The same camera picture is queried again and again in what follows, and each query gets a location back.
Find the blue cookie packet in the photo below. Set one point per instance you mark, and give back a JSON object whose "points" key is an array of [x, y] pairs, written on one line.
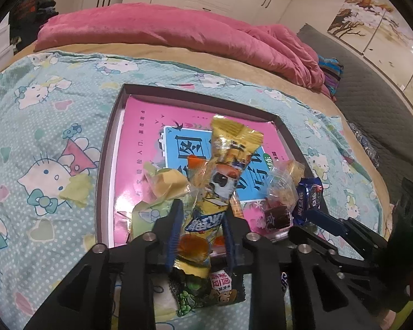
{"points": [[309, 199]]}

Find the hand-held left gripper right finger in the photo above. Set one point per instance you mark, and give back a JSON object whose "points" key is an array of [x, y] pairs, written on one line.
{"points": [[231, 242]]}

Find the small clear cookie packet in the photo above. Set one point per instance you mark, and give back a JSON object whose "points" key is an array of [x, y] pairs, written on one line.
{"points": [[294, 169]]}

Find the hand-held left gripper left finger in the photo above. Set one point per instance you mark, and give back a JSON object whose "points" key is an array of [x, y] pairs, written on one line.
{"points": [[173, 235]]}

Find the beige bed sheet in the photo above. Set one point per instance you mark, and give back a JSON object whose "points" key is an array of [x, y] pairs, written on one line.
{"points": [[261, 82]]}

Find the blossom tree wall painting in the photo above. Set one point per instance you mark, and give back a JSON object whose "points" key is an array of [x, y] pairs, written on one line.
{"points": [[364, 20]]}

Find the orange snack packet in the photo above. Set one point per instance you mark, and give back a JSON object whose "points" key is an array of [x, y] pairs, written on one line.
{"points": [[197, 165]]}

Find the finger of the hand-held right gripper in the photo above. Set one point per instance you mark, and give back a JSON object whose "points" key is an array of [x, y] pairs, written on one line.
{"points": [[330, 222], [313, 239]]}

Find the long yellow snack packet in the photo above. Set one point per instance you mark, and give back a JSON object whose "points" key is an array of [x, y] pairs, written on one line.
{"points": [[227, 151]]}

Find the dark patterned cloth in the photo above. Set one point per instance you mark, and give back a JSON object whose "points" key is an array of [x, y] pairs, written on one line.
{"points": [[364, 144]]}

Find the clear packet with yellow cake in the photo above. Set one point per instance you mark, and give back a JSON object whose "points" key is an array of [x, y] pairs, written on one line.
{"points": [[167, 180]]}

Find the pink duvet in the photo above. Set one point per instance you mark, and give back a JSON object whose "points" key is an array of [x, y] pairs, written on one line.
{"points": [[158, 24]]}

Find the dark grey shallow box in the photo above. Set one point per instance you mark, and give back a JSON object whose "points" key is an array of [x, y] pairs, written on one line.
{"points": [[105, 165]]}

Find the dark green snack packet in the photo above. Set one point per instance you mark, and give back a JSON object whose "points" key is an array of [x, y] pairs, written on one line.
{"points": [[192, 292]]}

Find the colourful striped cloth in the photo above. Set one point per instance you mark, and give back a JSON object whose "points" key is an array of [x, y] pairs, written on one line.
{"points": [[330, 75]]}

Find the grey quilted headboard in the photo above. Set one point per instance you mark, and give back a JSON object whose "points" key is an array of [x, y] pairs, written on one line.
{"points": [[371, 103]]}

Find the cartoon cat printed blanket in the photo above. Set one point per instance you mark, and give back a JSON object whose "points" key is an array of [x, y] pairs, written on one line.
{"points": [[38, 110]]}

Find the brown chocolate bar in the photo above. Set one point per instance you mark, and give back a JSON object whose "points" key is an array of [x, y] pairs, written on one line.
{"points": [[284, 281]]}

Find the pink and blue book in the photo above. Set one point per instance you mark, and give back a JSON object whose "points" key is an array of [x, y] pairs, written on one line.
{"points": [[141, 137]]}

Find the pile of dark clothes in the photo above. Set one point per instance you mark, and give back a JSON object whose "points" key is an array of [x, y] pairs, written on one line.
{"points": [[31, 13]]}

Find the clear packet with brown pastry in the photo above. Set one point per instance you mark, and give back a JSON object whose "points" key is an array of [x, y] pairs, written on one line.
{"points": [[278, 216]]}

